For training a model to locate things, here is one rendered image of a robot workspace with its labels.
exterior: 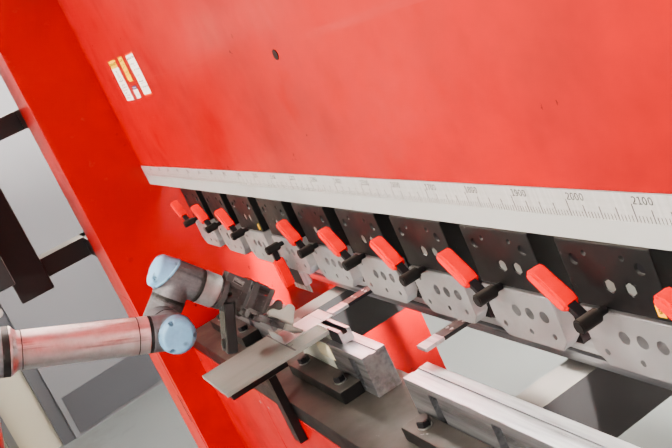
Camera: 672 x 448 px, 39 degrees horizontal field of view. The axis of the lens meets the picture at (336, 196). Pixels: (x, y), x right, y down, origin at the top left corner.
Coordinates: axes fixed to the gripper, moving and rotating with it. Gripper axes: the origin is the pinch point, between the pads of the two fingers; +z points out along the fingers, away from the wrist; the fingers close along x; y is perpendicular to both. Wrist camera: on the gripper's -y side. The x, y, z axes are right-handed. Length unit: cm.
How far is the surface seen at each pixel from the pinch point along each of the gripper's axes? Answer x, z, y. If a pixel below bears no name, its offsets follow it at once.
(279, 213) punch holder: -22.7, -21.7, 21.4
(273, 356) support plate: -6.4, -4.7, -6.5
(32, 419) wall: 314, 19, -100
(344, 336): -15.1, 5.5, 3.1
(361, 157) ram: -71, -31, 30
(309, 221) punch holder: -37.3, -21.1, 21.0
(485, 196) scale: -101, -27, 26
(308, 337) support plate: -7.9, 0.9, 0.0
